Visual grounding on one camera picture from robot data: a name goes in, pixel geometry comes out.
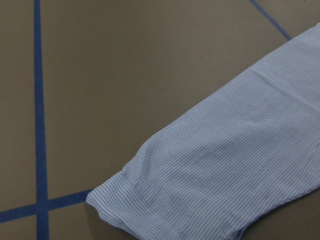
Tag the light blue striped shirt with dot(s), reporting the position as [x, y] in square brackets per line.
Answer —
[248, 148]

